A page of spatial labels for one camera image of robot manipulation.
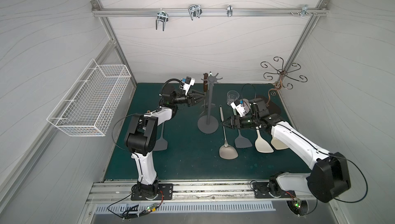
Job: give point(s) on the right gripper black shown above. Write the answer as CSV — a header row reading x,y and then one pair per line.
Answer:
x,y
236,122

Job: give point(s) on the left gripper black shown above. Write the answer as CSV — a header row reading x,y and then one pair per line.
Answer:
x,y
191,100

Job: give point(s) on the steel turner metal handle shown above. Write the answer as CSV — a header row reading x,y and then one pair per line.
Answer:
x,y
227,151

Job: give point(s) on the cream spatula wooden handle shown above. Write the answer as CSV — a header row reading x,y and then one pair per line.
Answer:
x,y
262,145

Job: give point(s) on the dark brown handled utensil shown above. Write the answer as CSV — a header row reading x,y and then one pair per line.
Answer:
x,y
205,82

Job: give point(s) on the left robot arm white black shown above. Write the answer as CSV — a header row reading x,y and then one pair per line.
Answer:
x,y
141,135

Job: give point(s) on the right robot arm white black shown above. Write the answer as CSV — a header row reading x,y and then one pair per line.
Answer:
x,y
329,172

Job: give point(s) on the grey utensil rack stand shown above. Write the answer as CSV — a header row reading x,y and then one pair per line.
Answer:
x,y
208,124

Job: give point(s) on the pink striped bowl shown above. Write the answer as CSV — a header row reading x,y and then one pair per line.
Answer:
x,y
246,105

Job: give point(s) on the clear drinking glass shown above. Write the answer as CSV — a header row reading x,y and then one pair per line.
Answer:
x,y
232,96

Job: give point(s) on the bronze scroll hook stand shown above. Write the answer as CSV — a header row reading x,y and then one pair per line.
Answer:
x,y
279,75

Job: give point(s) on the double metal hook middle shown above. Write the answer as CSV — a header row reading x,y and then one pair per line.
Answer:
x,y
194,11

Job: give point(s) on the double metal hook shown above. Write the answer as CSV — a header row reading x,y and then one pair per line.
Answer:
x,y
162,17
194,11

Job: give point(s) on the double metal hook left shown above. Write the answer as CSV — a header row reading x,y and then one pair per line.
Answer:
x,y
162,17

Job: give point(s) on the white vent strip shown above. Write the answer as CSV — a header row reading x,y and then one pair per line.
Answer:
x,y
195,207

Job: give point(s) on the small metal hook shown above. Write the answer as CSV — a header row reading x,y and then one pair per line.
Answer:
x,y
229,10

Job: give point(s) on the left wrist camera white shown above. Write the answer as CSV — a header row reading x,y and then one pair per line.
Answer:
x,y
186,83

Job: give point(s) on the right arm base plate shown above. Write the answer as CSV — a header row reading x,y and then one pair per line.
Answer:
x,y
261,190

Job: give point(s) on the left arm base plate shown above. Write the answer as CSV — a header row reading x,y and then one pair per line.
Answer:
x,y
157,191

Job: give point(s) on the white wire basket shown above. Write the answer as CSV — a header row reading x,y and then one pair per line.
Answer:
x,y
89,106

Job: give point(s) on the aluminium cross rail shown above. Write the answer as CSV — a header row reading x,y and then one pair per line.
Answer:
x,y
206,12

